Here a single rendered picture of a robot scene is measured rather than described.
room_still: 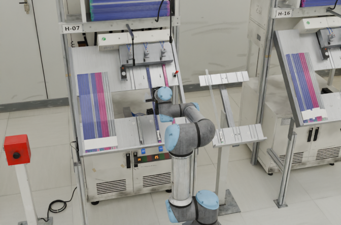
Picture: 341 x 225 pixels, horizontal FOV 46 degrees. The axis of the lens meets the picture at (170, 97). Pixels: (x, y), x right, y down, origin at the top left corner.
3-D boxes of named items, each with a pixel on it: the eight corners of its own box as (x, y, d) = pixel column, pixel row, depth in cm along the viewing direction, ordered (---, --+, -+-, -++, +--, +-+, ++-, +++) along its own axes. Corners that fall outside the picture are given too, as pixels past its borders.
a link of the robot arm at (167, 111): (181, 120, 217) (179, 100, 218) (161, 122, 215) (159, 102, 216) (178, 120, 225) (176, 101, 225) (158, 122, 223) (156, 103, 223)
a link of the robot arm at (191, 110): (224, 124, 179) (196, 97, 226) (200, 126, 177) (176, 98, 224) (224, 148, 182) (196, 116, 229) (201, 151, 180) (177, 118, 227)
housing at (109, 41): (170, 48, 279) (173, 39, 265) (98, 54, 268) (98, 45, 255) (168, 38, 281) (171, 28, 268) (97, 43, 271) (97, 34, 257)
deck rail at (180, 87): (190, 142, 259) (193, 140, 253) (188, 143, 259) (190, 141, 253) (172, 42, 279) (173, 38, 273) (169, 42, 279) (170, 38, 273)
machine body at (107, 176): (178, 194, 314) (179, 127, 285) (87, 209, 300) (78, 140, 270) (160, 147, 370) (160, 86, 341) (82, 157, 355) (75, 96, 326)
